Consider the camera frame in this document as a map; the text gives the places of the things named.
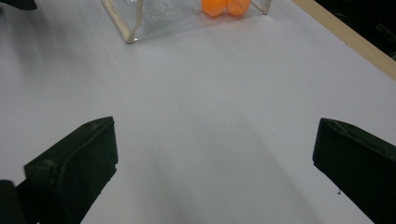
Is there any orange ping pong ball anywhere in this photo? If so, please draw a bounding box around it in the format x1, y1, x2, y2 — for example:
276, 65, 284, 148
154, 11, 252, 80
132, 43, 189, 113
201, 0, 228, 18
226, 0, 252, 17

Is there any transparent bag with beige trim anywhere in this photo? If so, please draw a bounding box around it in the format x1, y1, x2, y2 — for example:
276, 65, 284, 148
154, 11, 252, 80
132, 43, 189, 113
102, 0, 273, 45

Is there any wooden table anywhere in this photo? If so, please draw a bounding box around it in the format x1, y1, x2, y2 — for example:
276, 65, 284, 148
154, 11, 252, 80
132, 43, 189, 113
290, 0, 396, 82

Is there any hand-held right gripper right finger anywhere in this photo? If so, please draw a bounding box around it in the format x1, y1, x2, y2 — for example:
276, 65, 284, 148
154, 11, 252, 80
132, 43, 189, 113
312, 117, 396, 224

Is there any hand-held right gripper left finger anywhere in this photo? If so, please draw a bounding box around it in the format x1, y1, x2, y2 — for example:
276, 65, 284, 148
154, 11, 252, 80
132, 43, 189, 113
18, 116, 120, 224

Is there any white board sheet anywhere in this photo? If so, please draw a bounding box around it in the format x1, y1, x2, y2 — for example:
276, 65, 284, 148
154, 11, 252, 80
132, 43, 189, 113
0, 0, 396, 224

